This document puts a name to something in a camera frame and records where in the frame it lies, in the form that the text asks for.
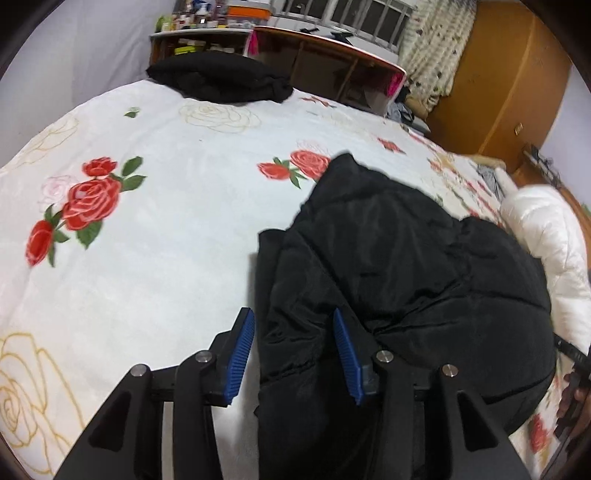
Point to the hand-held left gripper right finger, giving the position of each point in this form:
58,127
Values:
346,355

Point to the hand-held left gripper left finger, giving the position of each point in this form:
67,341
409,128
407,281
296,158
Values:
240,350

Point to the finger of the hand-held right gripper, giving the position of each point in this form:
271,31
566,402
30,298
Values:
572,351

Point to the black hooded puffer jacket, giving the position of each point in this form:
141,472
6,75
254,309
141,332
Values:
406,277

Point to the pile of clothes by wardrobe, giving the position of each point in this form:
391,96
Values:
406,110

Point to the person's right hand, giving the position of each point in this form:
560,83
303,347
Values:
564,408

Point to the white puffer jacket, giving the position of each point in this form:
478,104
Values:
554,230

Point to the floral rose bedsheet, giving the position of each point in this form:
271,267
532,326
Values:
161,240

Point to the grey patterned cloth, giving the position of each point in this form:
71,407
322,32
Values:
489,180

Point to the pink bag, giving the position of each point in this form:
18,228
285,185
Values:
395,85

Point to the folded black garment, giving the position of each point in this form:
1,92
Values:
217,76

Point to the wooden wardrobe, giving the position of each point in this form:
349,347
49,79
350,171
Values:
503,74

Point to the wooden desk with shelves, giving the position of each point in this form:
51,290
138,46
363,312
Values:
323,60

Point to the patterned curtain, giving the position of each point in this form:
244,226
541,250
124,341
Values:
434,50

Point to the window with bars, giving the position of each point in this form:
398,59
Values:
351,18

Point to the orange box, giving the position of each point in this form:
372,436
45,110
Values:
247,13

